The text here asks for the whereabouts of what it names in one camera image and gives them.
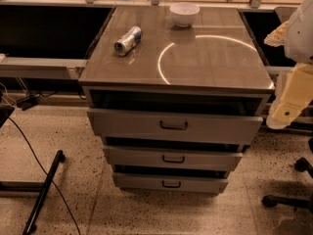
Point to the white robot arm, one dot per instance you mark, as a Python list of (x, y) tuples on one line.
[(294, 89)]

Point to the grey middle drawer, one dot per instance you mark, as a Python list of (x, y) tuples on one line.
[(170, 158)]

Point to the grey drawer cabinet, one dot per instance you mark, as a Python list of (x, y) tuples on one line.
[(208, 68)]

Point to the grey desk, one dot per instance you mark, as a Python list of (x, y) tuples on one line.
[(41, 68), (277, 70)]

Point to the silver blue drink can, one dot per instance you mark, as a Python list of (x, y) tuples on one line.
[(128, 41)]

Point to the black metal stand leg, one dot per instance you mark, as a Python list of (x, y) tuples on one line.
[(30, 226)]

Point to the grey desk left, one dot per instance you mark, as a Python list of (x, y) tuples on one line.
[(41, 68)]

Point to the grey desk right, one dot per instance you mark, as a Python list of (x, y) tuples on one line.
[(277, 70)]

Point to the white bowl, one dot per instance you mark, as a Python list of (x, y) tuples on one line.
[(184, 13)]

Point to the grey bottom drawer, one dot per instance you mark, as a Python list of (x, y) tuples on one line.
[(169, 183)]

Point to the grey top drawer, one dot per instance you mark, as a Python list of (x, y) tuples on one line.
[(174, 127)]

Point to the grey drawer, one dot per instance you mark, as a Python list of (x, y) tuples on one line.
[(169, 183), (174, 127), (170, 158)]

